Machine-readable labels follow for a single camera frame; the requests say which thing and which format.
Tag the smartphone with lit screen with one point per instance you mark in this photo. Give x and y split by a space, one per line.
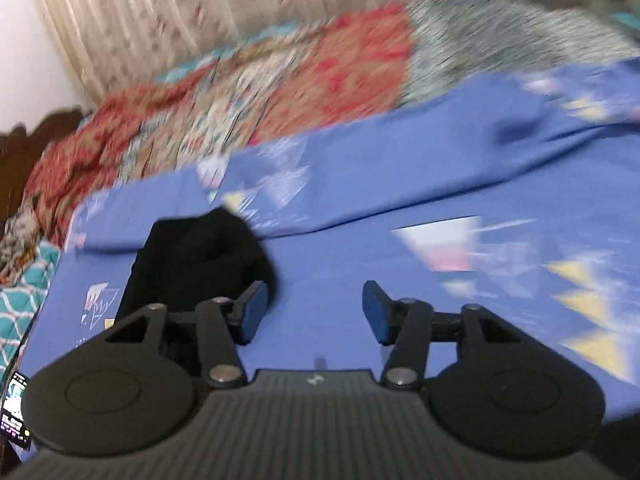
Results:
13 426

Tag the teal patterned cloth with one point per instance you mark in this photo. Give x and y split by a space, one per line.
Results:
21 302

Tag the black pants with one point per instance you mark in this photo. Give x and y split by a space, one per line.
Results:
189 260

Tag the dark wooden headboard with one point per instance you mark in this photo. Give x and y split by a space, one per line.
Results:
21 149

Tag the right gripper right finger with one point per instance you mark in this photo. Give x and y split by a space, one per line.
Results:
410 326

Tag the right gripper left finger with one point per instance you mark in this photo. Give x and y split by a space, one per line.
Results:
203 342

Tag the red floral patchwork quilt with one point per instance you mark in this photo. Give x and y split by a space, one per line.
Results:
287 80

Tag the blue patterned bedsheet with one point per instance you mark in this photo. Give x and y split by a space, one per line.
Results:
518 192

